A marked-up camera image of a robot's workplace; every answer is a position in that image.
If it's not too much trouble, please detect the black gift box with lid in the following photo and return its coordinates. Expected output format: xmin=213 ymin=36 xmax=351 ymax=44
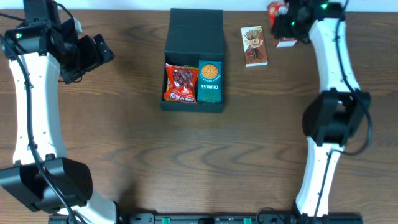
xmin=160 ymin=8 xmax=225 ymax=113

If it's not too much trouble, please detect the red Hello Panda box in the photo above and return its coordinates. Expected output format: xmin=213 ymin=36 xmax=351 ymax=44
xmin=267 ymin=1 xmax=297 ymax=48

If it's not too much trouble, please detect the brown Pocky box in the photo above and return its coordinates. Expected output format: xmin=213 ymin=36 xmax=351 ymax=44
xmin=241 ymin=26 xmax=269 ymax=67

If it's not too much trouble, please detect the red Hacks candy bag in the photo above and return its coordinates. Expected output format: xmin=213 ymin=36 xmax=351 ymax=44
xmin=164 ymin=63 xmax=199 ymax=103

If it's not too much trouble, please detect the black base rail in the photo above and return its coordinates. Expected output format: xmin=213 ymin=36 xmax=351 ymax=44
xmin=48 ymin=212 xmax=364 ymax=224

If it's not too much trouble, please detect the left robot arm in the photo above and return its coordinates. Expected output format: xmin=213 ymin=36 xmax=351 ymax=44
xmin=1 ymin=0 xmax=119 ymax=223

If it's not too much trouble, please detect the teal Chunkies box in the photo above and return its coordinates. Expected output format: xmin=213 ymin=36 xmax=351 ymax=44
xmin=197 ymin=60 xmax=223 ymax=103

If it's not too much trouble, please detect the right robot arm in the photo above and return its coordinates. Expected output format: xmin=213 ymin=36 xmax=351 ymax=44
xmin=272 ymin=0 xmax=373 ymax=223

